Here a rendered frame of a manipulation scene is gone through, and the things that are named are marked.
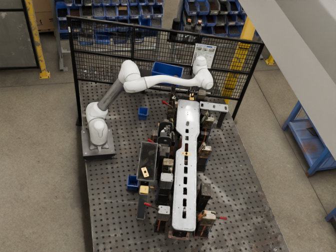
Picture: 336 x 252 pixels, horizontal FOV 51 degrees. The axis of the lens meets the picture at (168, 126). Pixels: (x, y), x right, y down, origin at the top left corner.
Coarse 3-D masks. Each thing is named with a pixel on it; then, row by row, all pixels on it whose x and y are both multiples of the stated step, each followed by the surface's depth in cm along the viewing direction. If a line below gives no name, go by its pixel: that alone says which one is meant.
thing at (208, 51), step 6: (198, 48) 345; (204, 48) 345; (210, 48) 344; (216, 48) 344; (192, 54) 351; (198, 54) 351; (204, 54) 350; (210, 54) 350; (192, 60) 357; (210, 60) 356; (192, 66) 363; (210, 66) 362
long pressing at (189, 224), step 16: (192, 112) 342; (176, 128) 326; (192, 128) 329; (192, 144) 317; (176, 160) 303; (192, 160) 306; (176, 176) 294; (192, 176) 295; (176, 192) 284; (192, 192) 286; (176, 208) 275; (192, 208) 276; (176, 224) 266; (192, 224) 268
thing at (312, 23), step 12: (276, 0) 45; (288, 0) 42; (300, 0) 40; (312, 0) 38; (324, 0) 37; (288, 12) 43; (300, 12) 40; (312, 12) 38; (324, 12) 36; (300, 24) 40; (312, 24) 38; (324, 24) 37; (312, 36) 39; (324, 36) 37; (312, 48) 39; (324, 48) 37; (324, 60) 37
